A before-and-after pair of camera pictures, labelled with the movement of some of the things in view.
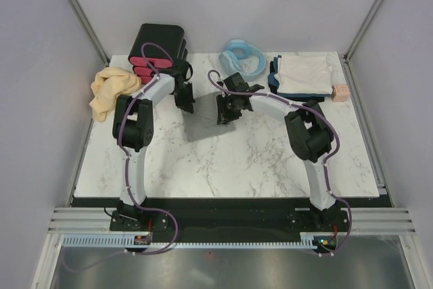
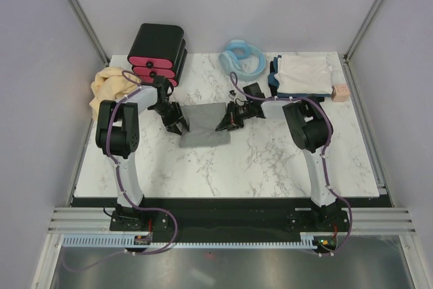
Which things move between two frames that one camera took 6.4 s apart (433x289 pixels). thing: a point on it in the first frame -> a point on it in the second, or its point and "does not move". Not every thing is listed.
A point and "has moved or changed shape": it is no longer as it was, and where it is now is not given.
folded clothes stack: (301, 78) does not move
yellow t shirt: (108, 84) does not move
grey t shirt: (202, 124) has moved or changed shape
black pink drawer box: (155, 47) does not move
